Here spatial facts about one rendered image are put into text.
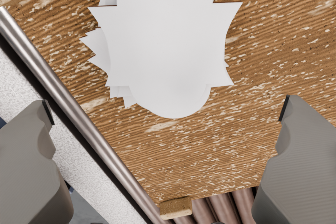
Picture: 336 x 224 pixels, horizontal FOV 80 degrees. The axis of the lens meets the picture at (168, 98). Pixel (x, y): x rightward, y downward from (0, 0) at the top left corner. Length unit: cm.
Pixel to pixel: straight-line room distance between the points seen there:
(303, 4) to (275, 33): 3
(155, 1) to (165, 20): 2
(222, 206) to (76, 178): 30
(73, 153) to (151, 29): 27
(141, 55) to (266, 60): 15
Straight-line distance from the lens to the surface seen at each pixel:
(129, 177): 41
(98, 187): 46
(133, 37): 19
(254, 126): 31
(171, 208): 42
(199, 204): 48
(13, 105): 37
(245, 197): 47
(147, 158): 34
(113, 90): 25
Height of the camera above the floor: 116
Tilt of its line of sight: 58 degrees down
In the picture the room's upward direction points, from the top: 179 degrees counter-clockwise
